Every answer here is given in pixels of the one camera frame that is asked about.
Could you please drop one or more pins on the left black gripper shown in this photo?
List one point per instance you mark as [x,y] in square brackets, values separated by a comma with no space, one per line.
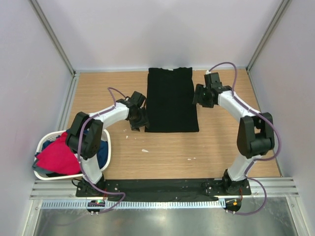
[135,126]

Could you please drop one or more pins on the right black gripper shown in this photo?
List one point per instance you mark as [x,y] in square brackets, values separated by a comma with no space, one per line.
[199,89]

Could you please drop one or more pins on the black t shirt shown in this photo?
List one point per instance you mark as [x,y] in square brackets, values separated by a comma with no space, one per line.
[169,101]

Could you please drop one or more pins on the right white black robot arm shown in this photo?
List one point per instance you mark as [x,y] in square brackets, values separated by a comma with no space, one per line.
[255,136]

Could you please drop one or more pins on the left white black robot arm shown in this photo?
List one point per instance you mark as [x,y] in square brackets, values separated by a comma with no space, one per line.
[85,133]

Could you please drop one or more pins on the blue t shirt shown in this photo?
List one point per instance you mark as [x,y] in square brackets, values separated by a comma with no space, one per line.
[53,156]

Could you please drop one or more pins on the pink t shirt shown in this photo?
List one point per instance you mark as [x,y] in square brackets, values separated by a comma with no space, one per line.
[57,157]

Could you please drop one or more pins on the white perforated laundry basket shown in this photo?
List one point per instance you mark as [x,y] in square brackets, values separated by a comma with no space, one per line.
[49,175]

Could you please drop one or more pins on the grey t shirt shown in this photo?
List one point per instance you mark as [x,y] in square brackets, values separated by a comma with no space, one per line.
[38,169]

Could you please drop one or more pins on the slotted grey cable duct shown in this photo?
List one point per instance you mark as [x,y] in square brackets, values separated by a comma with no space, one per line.
[96,204]

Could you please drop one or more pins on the left aluminium frame post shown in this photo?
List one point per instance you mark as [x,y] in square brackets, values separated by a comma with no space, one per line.
[50,32]

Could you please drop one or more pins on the aluminium frame post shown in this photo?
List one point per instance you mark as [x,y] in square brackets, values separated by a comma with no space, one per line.
[50,32]
[280,11]

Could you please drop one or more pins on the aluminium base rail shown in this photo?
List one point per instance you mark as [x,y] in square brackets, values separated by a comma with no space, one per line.
[64,189]

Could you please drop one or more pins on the right aluminium frame post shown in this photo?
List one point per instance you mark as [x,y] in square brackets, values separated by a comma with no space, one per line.
[280,11]

